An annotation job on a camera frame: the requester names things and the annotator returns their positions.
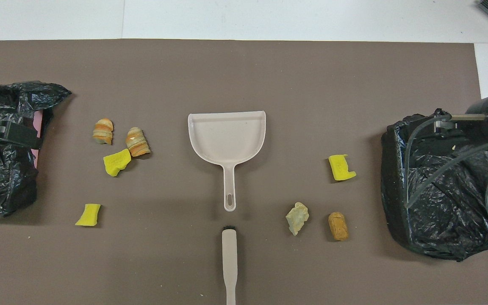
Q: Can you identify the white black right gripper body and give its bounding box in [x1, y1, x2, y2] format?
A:
[452, 97, 488, 130]

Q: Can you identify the orange striped croissant toy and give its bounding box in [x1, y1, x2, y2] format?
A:
[126, 127, 151, 158]
[93, 118, 114, 145]

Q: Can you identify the yellow sponge with green backing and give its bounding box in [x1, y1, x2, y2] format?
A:
[103, 149, 132, 177]

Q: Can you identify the small yellow sponge piece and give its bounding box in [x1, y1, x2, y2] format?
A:
[75, 204, 101, 227]

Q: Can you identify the notched yellow sponge piece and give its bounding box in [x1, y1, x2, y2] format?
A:
[328, 154, 357, 182]

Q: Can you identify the brown bread roll toy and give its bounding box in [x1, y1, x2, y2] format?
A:
[328, 212, 349, 241]

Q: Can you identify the pale yellow scrap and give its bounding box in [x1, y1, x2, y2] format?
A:
[286, 202, 310, 236]

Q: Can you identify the beige plastic dustpan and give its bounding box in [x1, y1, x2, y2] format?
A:
[188, 111, 266, 212]

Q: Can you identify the beige brush with black bristles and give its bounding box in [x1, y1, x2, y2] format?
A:
[221, 225, 238, 305]

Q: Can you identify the pink bin box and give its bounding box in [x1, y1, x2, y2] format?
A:
[33, 111, 44, 169]

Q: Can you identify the left black lined bin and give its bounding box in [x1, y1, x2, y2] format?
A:
[381, 108, 488, 262]

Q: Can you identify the brown table mat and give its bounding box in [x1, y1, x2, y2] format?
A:
[0, 39, 488, 305]

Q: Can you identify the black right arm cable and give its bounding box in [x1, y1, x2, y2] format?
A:
[404, 111, 488, 209]

